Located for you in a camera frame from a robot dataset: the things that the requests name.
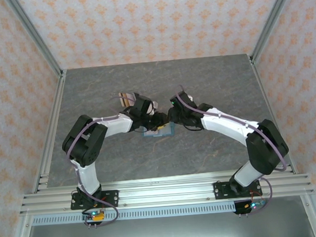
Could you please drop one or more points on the teal card holder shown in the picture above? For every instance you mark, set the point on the teal card holder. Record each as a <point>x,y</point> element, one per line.
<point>161,133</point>

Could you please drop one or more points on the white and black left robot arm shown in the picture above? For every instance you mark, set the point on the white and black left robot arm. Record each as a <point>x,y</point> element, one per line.
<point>115,125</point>

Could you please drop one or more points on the aluminium side rail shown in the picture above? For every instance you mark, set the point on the aluminium side rail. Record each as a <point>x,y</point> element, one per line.
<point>271,110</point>
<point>52,126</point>

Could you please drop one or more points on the aluminium cross beam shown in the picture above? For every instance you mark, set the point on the aluminium cross beam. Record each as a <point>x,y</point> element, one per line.
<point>166,194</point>

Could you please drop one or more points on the aluminium corner post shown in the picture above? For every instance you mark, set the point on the aluminium corner post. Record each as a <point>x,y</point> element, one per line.
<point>271,21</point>
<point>38,37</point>

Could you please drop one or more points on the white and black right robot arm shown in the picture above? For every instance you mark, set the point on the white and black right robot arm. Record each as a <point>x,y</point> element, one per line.
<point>223,124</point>

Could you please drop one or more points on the grey metal panel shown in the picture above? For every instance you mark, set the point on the grey metal panel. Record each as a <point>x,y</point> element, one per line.
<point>166,232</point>

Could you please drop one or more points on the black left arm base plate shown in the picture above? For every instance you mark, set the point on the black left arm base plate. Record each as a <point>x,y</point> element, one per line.
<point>112,197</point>

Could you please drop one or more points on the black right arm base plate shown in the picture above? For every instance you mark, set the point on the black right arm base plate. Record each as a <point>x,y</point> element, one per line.
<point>220,191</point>

